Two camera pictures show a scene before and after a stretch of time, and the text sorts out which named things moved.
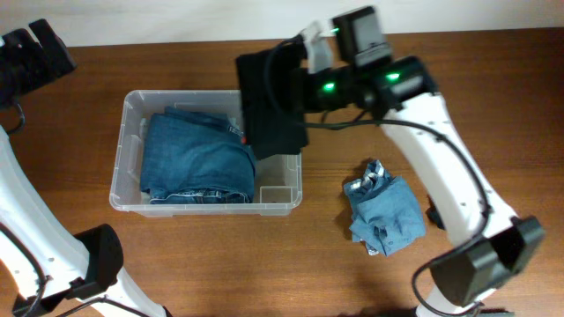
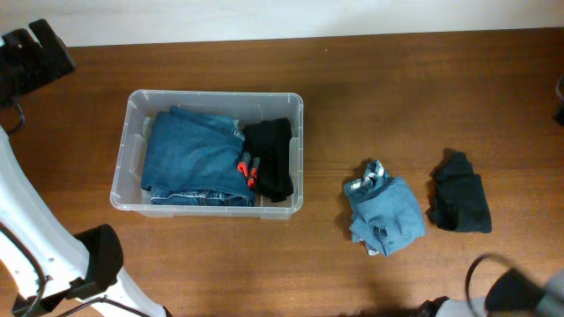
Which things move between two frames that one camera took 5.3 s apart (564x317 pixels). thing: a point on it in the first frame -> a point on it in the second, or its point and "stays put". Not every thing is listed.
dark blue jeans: [194, 158] stays put
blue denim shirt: [385, 213] stays put
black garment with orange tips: [273, 125] -> [267, 166]
